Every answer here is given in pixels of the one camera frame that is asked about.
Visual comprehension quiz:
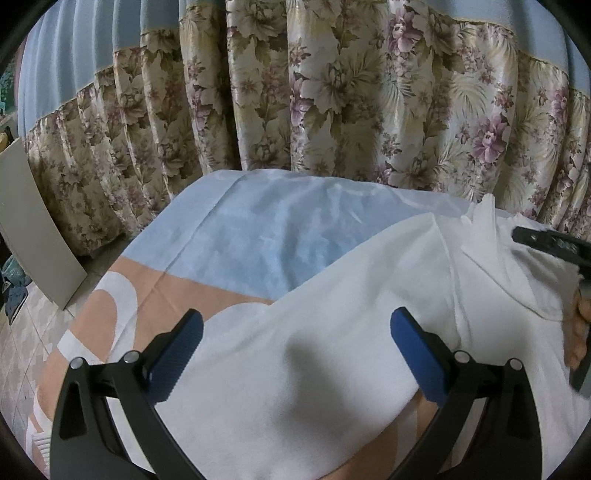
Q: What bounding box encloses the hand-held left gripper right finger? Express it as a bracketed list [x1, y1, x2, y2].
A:
[390, 307, 543, 480]

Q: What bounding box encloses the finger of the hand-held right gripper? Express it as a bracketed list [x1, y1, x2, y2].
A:
[512, 225, 591, 278]

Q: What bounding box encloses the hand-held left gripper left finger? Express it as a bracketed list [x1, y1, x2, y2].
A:
[48, 309, 206, 480]

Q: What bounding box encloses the white knit sweater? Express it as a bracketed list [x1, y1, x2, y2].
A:
[152, 194, 591, 480]

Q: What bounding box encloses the person's right hand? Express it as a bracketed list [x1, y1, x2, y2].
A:
[563, 287, 591, 370]

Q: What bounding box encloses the blue and orange printed blanket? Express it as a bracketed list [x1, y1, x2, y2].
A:
[25, 170, 476, 480]

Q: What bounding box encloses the teal patterned cloth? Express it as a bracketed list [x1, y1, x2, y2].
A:
[0, 256, 29, 326]

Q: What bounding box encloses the grey flat board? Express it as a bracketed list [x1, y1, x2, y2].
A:
[0, 138, 88, 311]

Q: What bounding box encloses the floral curtain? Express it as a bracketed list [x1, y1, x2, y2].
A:
[16, 0, 591, 259]

